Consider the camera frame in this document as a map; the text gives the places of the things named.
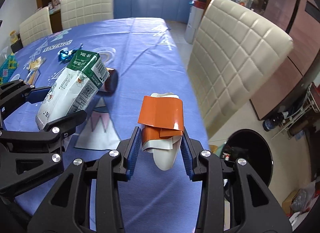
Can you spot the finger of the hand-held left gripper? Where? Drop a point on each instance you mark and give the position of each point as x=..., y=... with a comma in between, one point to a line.
x=62, y=125
x=37, y=95

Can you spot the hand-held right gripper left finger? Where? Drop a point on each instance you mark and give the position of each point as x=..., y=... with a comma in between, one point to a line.
x=133, y=153

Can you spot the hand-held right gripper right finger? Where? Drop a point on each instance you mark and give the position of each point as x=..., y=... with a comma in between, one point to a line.
x=186, y=158

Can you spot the green white milk carton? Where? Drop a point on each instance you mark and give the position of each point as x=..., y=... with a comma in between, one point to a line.
x=75, y=85

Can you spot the crushed orange paper cup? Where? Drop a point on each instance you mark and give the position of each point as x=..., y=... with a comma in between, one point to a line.
x=160, y=113

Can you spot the blue foil wrapper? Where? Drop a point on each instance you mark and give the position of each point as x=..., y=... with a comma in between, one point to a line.
x=65, y=54

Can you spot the black trash bin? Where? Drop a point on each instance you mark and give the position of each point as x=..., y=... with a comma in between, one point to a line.
x=250, y=153

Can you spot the clear plastic lid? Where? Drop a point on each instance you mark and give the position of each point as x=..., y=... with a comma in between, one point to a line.
x=107, y=52

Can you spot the yellow candy wrapper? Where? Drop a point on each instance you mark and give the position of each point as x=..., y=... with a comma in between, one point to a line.
x=35, y=64

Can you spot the colourful patterned box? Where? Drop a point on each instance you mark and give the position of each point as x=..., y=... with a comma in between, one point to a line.
x=7, y=69

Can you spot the small black box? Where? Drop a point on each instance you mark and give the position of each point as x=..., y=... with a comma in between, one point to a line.
x=17, y=45

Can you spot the dark brown plastic cup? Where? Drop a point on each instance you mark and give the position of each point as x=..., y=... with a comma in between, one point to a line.
x=111, y=81

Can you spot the dark blue bottle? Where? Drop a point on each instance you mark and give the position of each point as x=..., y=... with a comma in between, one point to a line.
x=271, y=124

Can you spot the blue printed tablecloth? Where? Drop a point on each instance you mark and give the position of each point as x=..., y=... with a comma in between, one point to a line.
x=140, y=55

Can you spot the large cream quilted chair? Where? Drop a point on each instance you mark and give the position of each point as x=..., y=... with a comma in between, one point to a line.
x=232, y=60

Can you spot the cardboard box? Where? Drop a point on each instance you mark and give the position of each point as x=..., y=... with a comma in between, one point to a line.
x=287, y=201

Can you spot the white water dispenser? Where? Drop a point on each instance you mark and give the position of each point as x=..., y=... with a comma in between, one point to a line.
x=193, y=22

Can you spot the blue kitchen cabinets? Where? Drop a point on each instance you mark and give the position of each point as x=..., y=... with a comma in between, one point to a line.
x=150, y=5

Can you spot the pink wooden cabinet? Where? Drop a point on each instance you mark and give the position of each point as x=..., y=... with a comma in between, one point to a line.
x=287, y=47

